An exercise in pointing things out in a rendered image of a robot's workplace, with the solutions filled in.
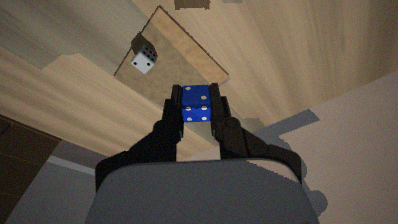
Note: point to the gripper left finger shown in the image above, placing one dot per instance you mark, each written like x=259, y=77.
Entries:
x=158, y=146

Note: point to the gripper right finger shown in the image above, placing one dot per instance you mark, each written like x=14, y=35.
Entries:
x=236, y=142

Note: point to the dark blue die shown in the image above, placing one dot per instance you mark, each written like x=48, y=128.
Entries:
x=196, y=103

